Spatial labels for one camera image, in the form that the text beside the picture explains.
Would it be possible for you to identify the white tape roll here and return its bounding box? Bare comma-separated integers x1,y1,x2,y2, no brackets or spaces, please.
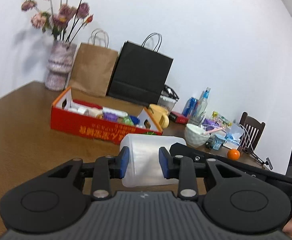
67,107,89,115

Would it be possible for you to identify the green translucent bottle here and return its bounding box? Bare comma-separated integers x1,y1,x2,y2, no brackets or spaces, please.
122,116,134,126

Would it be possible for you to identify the orange fruit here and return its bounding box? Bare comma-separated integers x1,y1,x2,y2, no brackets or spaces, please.
227,149,240,161

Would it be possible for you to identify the small blue cup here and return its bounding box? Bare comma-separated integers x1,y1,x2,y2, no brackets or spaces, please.
212,134,226,151

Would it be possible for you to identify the clear blue plastic bag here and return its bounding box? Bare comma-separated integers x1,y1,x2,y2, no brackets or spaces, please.
224,124,244,150

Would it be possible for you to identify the dark wooden chair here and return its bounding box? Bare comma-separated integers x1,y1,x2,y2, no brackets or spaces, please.
239,112,265,153

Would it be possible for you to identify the white ceramic bowl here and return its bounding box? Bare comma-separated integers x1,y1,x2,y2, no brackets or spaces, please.
185,124,210,148

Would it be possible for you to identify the purple package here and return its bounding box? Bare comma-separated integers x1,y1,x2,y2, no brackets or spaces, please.
202,118,220,131

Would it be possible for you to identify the red cardboard box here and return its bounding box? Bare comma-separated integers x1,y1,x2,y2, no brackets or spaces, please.
50,87,163,144

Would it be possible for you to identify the beige small box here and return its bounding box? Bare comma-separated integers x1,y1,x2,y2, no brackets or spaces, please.
88,108,103,118

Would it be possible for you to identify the red black small box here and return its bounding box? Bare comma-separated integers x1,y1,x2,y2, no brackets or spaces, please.
168,111,188,124

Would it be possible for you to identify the purple ridged disc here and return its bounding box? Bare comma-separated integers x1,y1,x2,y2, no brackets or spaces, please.
103,112,118,122

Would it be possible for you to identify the blue drink can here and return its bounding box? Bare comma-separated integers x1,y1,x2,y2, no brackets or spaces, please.
182,97,198,118

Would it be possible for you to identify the clear glass bottle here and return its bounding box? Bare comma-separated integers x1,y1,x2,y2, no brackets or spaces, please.
189,87,211,126

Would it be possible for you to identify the yellow ceramic mug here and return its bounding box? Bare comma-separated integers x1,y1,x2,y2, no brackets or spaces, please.
149,104,169,129

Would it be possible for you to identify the blue ridged disc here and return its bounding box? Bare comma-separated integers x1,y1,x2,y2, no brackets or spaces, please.
129,115,140,125

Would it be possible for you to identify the clear plastic food container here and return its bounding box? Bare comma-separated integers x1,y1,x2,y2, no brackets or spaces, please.
157,85,179,113

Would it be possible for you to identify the pink stone vase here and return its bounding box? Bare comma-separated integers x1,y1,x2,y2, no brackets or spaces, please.
45,41,77,91

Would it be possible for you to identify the brown paper bag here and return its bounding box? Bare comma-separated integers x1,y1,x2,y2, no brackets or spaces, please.
68,28,118,96

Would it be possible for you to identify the black paper bag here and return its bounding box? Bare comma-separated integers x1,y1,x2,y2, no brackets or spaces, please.
107,33,173,106

